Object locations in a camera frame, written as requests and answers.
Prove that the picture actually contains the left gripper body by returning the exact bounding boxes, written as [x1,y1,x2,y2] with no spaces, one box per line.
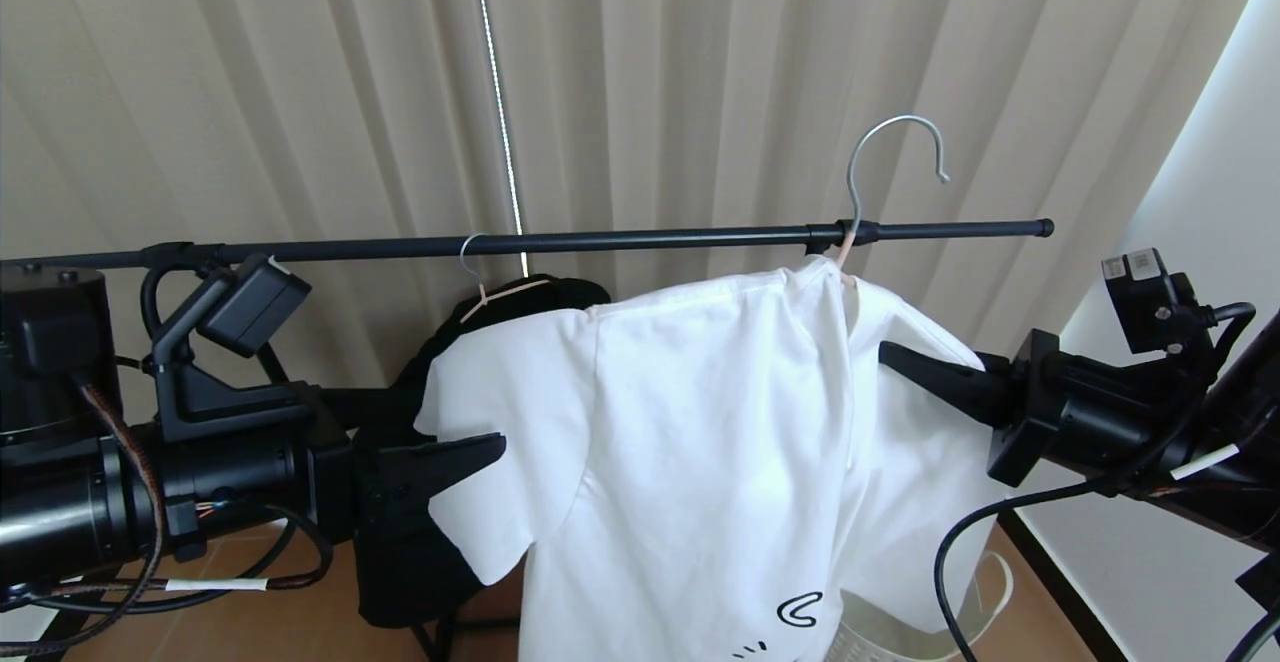
[0,410,358,585]

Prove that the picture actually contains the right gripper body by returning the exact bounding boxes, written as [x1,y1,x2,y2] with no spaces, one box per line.
[988,330,1280,550]

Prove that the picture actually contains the black shorts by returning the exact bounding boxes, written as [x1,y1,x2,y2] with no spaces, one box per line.
[353,275,613,630]

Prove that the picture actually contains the pink clothes hanger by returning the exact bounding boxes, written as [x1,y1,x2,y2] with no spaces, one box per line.
[458,232,553,325]
[833,115,951,288]

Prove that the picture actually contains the white garment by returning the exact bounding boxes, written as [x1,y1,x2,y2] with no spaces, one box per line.
[415,255,1011,662]

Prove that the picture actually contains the white laundry basket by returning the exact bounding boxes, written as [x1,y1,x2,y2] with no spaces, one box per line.
[835,550,1014,662]

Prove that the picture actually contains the black clothes rack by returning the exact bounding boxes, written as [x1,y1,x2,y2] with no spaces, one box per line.
[0,219,1056,662]

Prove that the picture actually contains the beige curtain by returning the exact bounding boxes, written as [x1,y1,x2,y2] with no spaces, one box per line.
[0,0,1271,443]

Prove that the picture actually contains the black cable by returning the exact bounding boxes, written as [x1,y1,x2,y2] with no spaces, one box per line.
[140,262,201,343]
[20,517,301,615]
[933,480,1111,662]
[1225,610,1280,662]

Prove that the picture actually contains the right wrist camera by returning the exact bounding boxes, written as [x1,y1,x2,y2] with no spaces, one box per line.
[1100,247,1258,365]

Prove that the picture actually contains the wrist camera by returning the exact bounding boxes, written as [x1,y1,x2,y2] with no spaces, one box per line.
[1100,247,1258,365]
[150,254,323,443]

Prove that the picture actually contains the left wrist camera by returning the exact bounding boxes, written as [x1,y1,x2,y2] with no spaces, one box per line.
[150,254,323,443]

